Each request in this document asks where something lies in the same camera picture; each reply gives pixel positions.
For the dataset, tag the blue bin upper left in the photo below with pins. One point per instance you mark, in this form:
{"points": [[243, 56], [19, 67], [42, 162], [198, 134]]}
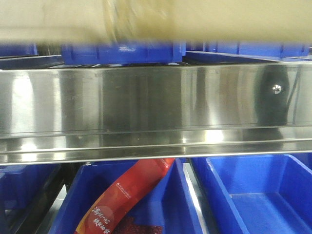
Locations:
{"points": [[15, 50]]}

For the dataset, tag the blue bin upper middle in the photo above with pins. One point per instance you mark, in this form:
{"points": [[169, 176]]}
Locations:
{"points": [[123, 53]]}

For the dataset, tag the stainless steel shelf rail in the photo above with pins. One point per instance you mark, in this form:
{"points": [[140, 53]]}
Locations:
{"points": [[61, 115]]}

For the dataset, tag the blue bin lower middle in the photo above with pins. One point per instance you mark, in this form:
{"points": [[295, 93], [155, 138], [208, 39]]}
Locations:
{"points": [[169, 205]]}

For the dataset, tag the blue bin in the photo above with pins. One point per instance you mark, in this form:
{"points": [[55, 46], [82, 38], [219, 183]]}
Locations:
{"points": [[265, 194], [267, 49], [20, 183], [123, 53], [15, 50], [169, 205]]}

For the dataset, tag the blue bin lower left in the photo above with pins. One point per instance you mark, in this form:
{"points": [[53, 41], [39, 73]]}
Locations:
{"points": [[20, 183]]}

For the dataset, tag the brown cardboard carton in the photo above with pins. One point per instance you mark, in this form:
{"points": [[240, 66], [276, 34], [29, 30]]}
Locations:
{"points": [[96, 21]]}

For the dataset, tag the blue bin upper right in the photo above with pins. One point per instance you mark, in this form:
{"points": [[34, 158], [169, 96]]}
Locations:
{"points": [[267, 49]]}

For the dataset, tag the shelf rail screw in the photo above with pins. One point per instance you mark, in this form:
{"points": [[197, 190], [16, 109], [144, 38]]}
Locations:
{"points": [[277, 89]]}

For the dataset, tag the red snack package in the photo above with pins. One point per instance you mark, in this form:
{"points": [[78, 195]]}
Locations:
{"points": [[122, 195]]}

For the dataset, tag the blue bin lower right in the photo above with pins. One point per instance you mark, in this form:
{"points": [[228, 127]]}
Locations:
{"points": [[265, 194]]}

